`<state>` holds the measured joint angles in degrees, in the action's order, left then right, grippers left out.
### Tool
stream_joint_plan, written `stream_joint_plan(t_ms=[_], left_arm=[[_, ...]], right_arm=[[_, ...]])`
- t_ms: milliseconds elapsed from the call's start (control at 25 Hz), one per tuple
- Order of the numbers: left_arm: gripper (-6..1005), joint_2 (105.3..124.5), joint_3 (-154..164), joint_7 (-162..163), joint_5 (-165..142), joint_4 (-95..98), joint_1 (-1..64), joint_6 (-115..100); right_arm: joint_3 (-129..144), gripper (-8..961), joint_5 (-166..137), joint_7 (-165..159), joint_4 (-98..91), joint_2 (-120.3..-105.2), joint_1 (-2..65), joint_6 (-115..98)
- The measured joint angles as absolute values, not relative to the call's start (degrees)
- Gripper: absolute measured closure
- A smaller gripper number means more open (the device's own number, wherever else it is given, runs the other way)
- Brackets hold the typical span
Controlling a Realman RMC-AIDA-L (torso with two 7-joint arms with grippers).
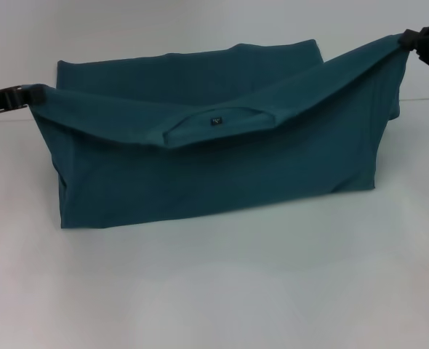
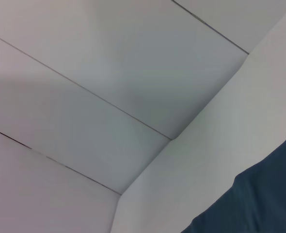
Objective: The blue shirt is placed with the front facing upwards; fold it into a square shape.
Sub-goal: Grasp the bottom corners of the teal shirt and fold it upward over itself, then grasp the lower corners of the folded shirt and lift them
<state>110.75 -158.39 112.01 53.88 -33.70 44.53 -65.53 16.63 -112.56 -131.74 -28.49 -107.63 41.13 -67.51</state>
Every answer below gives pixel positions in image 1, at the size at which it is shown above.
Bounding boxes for teal FREE print t-shirt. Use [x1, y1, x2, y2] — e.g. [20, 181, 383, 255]
[29, 33, 409, 230]

